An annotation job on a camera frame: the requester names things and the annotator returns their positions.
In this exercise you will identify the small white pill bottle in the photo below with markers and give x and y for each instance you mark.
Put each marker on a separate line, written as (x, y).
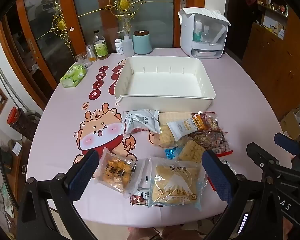
(118, 46)

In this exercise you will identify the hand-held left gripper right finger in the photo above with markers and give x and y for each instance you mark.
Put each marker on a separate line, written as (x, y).
(217, 177)

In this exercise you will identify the white and orange sachet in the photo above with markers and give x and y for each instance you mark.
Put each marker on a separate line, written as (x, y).
(182, 128)

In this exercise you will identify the orange label nut packet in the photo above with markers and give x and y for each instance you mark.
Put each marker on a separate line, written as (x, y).
(210, 123)

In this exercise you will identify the white countertop dispenser cabinet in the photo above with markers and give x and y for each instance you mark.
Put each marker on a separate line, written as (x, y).
(187, 42)

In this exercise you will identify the large gold door ornament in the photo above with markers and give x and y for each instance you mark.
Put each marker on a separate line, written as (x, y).
(123, 3)

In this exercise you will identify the green wet wipes pack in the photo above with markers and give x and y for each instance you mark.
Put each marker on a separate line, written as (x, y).
(72, 76)

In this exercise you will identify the small gold door ornament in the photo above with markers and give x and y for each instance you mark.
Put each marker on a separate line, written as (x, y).
(61, 23)

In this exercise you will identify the clear cracker packet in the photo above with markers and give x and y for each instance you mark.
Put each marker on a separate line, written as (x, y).
(163, 135)

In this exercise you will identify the grey snack packet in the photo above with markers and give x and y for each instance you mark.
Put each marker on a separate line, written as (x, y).
(140, 118)

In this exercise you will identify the glass bottle with green label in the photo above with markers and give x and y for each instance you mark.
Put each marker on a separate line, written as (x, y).
(101, 48)

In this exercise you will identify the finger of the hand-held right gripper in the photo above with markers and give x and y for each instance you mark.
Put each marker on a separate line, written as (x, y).
(287, 142)
(260, 155)

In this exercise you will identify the small blue snack packet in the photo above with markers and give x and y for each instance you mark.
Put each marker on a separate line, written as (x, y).
(171, 152)

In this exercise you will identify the red mixed nut packet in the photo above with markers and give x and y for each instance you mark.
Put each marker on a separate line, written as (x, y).
(210, 140)

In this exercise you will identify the clear drinking glass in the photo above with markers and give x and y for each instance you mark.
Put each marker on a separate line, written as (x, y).
(83, 60)

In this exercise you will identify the wooden shelf with bottles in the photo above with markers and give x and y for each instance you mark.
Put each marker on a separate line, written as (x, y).
(272, 7)

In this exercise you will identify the wooden cabinet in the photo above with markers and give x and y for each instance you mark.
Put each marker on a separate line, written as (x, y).
(277, 75)

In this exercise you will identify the white squeeze bottle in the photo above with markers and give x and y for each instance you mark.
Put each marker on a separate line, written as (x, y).
(128, 47)

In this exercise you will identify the pink printed tablecloth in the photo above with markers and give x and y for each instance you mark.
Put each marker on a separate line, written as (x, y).
(240, 100)

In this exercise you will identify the small brown snack packet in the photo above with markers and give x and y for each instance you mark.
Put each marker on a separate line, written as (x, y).
(137, 200)

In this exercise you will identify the large bread packet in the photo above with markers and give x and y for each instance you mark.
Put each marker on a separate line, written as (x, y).
(175, 185)

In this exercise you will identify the small white packet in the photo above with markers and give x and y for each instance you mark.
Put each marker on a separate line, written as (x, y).
(227, 165)

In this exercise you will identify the white snack packet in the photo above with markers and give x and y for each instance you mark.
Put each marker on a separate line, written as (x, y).
(143, 177)

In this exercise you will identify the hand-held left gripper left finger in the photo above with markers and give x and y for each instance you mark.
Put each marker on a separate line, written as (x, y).
(85, 175)

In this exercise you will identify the teal canister with brown lid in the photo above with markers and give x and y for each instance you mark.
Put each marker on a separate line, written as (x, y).
(142, 43)

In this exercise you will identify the yellow puff snack packet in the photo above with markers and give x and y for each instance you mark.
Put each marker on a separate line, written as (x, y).
(192, 151)

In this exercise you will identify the small glass jar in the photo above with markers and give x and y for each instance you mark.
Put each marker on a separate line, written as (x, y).
(91, 52)

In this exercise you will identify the white plastic storage bin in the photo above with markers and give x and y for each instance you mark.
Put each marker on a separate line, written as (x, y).
(165, 80)

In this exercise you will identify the orange fried snack packet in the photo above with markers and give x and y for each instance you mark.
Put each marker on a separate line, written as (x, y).
(115, 173)

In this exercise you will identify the red floor object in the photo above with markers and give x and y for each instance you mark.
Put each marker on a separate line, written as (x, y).
(13, 115)

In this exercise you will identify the cardboard box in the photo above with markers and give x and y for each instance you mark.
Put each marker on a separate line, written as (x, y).
(290, 123)

